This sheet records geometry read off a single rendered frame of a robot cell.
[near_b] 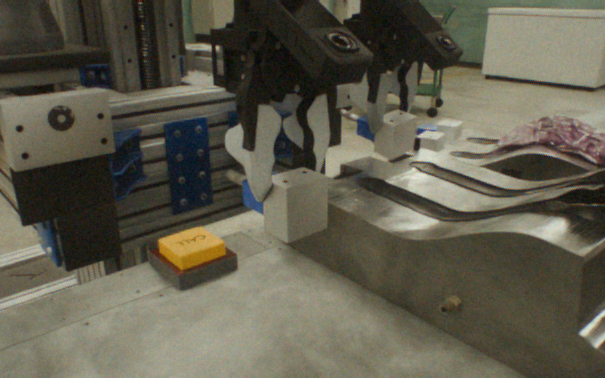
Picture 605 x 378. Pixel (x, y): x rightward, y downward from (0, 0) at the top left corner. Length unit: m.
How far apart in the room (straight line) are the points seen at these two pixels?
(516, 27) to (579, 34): 0.79
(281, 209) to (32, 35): 0.52
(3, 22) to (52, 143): 0.20
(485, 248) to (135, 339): 0.34
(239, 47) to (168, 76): 0.64
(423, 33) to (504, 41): 6.91
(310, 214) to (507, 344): 0.21
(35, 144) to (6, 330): 0.25
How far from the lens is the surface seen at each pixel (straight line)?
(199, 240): 0.64
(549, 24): 7.34
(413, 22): 0.67
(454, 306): 0.51
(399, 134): 0.74
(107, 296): 0.63
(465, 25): 8.79
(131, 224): 0.97
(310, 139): 0.48
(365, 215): 0.58
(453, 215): 0.61
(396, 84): 0.78
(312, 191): 0.47
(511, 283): 0.48
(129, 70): 1.03
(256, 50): 0.43
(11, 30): 0.86
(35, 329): 0.60
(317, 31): 0.40
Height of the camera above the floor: 1.12
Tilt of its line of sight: 22 degrees down
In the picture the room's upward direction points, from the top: straight up
